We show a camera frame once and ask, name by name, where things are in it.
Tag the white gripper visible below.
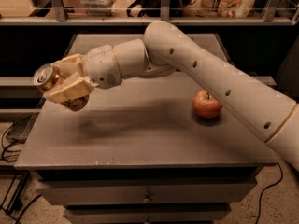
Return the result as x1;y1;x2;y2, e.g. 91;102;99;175
44;45;122;103

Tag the orange soda can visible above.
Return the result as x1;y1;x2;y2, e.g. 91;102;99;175
32;64;89;111

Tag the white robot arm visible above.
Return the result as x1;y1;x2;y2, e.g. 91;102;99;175
44;21;299;169

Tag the grey drawer cabinet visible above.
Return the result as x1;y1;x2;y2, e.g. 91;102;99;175
14;32;278;224

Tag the red apple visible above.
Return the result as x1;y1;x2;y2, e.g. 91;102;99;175
192;90;222;119

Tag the printed food bag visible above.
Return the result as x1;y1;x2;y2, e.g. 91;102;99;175
196;0;255;18

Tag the black cables left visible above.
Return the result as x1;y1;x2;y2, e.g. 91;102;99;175
0;115;43;224

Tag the black floor cable right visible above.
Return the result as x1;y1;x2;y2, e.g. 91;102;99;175
254;161;284;224

